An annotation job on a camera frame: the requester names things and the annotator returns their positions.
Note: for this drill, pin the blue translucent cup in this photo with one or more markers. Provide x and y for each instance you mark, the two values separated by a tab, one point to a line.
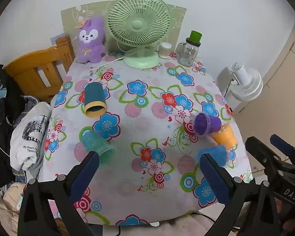
218	153

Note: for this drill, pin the beige door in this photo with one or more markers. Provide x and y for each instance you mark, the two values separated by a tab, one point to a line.
280	83

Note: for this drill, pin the purple translucent cup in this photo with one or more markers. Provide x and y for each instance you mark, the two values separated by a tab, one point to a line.
213	124

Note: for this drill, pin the dark teal cup yellow rim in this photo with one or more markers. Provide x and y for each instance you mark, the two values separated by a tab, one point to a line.
94	95

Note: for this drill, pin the wooden chair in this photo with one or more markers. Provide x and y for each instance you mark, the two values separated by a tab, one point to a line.
27	68

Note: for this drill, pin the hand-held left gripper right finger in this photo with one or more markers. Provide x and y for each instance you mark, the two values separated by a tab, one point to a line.
215	177

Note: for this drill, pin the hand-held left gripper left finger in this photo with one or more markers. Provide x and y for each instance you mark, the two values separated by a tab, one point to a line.
84	174

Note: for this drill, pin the beige wall poster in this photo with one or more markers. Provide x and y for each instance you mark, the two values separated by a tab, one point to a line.
71	17

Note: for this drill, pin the white fan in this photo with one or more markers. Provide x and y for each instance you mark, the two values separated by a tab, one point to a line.
248	83

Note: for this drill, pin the glass jar with green lid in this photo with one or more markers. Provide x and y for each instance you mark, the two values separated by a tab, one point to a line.
186	54

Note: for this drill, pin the person's right hand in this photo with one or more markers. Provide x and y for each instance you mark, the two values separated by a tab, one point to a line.
282	213

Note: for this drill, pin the black garment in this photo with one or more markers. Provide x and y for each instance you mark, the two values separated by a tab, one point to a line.
5	103

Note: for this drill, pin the small white jar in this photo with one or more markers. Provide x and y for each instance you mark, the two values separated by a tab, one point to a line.
165	49

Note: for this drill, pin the orange translucent cup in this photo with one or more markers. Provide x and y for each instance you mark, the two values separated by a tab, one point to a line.
226	137

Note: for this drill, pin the floral tablecloth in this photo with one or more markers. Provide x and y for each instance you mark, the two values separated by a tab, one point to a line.
137	118

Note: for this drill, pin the green desk fan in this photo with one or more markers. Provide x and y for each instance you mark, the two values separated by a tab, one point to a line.
137	25

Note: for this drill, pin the teal translucent cup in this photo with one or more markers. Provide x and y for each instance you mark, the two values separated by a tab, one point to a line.
93	142

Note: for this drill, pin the blue tape strip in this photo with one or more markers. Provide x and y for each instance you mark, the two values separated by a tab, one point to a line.
56	38

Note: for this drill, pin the beige cloth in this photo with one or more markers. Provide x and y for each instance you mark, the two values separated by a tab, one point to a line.
7	201

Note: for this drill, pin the purple plush toy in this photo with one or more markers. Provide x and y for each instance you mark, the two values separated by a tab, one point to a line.
89	51

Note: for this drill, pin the white printed shirt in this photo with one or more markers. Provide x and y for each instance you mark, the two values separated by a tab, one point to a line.
27	137

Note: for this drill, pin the light blue cloth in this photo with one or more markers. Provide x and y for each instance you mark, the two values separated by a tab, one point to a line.
2	92

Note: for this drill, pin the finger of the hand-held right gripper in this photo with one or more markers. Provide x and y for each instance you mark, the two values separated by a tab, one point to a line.
263	152
282	144

